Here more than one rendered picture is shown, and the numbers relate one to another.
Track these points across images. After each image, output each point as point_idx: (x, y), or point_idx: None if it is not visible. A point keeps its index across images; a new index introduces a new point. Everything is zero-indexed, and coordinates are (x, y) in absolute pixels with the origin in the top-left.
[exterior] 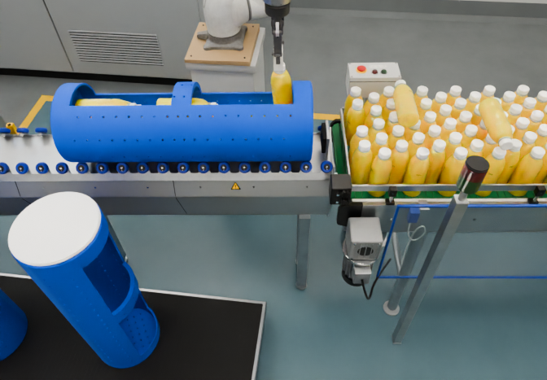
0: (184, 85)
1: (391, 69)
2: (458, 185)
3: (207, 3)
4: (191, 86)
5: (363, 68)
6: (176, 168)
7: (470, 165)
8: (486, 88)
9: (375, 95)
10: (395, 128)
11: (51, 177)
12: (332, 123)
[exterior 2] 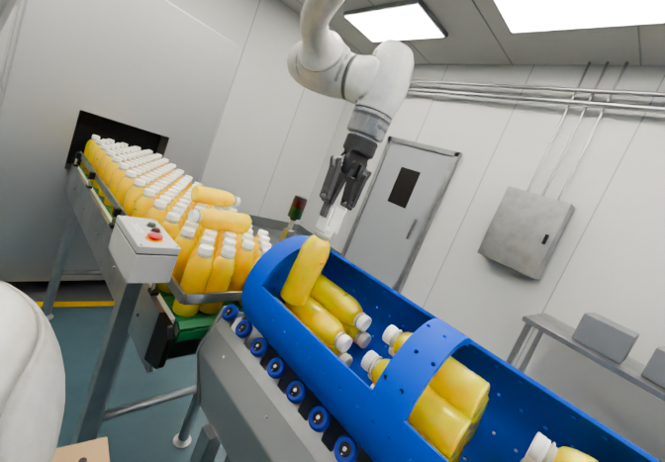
0: (440, 333)
1: (140, 221)
2: (300, 217)
3: (24, 461)
4: (430, 322)
5: (158, 233)
6: None
7: (306, 199)
8: (151, 191)
9: (208, 237)
10: (250, 236)
11: None
12: (172, 332)
